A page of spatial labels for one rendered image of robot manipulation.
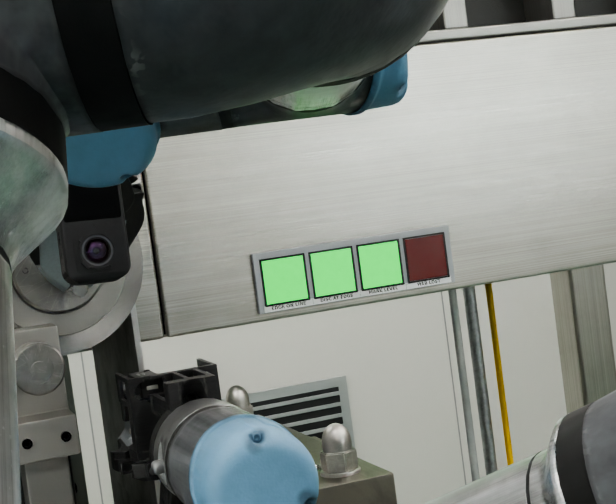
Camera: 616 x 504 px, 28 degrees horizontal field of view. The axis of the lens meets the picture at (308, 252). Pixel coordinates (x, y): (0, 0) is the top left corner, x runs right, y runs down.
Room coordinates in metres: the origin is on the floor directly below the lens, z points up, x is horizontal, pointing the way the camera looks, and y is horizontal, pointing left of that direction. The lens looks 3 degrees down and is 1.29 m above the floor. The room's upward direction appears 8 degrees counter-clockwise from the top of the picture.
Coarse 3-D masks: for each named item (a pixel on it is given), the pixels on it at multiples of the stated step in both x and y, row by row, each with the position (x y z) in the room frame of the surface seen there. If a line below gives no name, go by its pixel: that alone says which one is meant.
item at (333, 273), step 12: (324, 252) 1.46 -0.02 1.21; (336, 252) 1.46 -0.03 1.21; (348, 252) 1.47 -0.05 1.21; (312, 264) 1.45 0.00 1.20; (324, 264) 1.46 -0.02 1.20; (336, 264) 1.46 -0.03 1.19; (348, 264) 1.46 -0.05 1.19; (324, 276) 1.45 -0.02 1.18; (336, 276) 1.46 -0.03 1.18; (348, 276) 1.46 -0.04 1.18; (324, 288) 1.45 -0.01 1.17; (336, 288) 1.46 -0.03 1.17; (348, 288) 1.46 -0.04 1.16
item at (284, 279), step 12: (264, 264) 1.43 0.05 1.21; (276, 264) 1.44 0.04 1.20; (288, 264) 1.44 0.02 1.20; (300, 264) 1.45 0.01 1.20; (264, 276) 1.43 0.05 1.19; (276, 276) 1.44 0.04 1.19; (288, 276) 1.44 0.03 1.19; (300, 276) 1.45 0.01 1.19; (276, 288) 1.43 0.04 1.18; (288, 288) 1.44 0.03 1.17; (300, 288) 1.44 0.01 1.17; (276, 300) 1.43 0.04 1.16; (288, 300) 1.44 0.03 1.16
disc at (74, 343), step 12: (132, 252) 1.06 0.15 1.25; (132, 264) 1.06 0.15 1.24; (132, 276) 1.06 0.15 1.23; (132, 288) 1.06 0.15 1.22; (120, 300) 1.06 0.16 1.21; (132, 300) 1.06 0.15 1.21; (48, 312) 1.03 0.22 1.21; (120, 312) 1.05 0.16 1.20; (96, 324) 1.05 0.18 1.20; (108, 324) 1.05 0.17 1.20; (120, 324) 1.06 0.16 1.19; (60, 336) 1.04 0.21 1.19; (72, 336) 1.04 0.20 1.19; (84, 336) 1.04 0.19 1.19; (96, 336) 1.05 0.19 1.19; (108, 336) 1.05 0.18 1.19; (60, 348) 1.04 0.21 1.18; (72, 348) 1.04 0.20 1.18; (84, 348) 1.04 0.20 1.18
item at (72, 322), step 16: (112, 288) 1.04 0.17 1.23; (16, 304) 1.02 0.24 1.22; (96, 304) 1.04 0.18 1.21; (112, 304) 1.04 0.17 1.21; (16, 320) 1.02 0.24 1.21; (32, 320) 1.02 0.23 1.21; (48, 320) 1.03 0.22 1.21; (64, 320) 1.03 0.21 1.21; (80, 320) 1.03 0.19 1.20; (96, 320) 1.04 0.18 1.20
